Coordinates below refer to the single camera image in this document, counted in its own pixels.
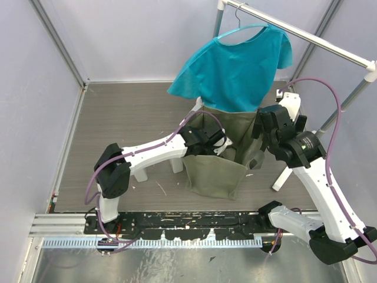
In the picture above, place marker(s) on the white bottle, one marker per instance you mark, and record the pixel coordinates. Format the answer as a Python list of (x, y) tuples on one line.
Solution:
[(176, 165), (141, 175)]

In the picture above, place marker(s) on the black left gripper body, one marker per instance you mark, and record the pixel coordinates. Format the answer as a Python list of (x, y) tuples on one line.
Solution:
[(214, 131)]

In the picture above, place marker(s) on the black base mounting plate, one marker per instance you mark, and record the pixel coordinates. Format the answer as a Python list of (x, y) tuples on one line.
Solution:
[(188, 226)]

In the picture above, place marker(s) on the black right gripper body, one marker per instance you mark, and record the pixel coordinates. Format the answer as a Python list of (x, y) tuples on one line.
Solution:
[(270, 142)]

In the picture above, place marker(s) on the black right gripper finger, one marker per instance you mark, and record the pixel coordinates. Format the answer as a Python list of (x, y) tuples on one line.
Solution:
[(300, 124), (258, 125)]

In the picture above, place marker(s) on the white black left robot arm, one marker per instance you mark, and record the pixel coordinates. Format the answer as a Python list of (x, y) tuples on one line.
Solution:
[(116, 165)]

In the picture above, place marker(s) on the teal shirt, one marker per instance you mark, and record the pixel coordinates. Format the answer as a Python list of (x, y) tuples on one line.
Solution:
[(234, 77)]

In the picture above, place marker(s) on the white metal clothes rack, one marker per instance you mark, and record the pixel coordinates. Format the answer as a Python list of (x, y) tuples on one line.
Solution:
[(352, 26)]

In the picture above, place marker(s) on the olive green canvas bag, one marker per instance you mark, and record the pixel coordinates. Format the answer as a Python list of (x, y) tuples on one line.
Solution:
[(220, 176)]

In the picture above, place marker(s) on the teal clothes hanger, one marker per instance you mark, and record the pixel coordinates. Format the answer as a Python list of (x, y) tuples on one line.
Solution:
[(240, 27)]

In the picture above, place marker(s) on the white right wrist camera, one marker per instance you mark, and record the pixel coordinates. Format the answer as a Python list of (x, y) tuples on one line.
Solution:
[(291, 101)]

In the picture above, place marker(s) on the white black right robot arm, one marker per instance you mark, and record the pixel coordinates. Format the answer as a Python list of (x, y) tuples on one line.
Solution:
[(339, 233)]

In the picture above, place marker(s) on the aluminium cable duct rail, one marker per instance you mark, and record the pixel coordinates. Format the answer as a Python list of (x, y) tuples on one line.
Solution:
[(97, 242)]

